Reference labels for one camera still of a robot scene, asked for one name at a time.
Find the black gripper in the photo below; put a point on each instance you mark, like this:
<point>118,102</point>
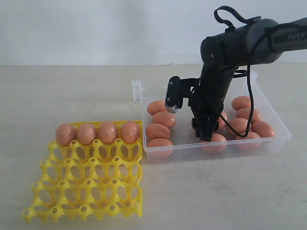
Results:
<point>206,103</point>

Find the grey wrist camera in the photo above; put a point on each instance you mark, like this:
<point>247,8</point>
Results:
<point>173,99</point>

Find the clear plastic bin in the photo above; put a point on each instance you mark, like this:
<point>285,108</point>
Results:
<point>186,146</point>

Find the yellow plastic egg tray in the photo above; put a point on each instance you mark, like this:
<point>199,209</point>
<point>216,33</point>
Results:
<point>81,180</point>

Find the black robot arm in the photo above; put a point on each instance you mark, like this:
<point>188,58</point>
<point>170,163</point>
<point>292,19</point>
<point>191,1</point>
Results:
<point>261,42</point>

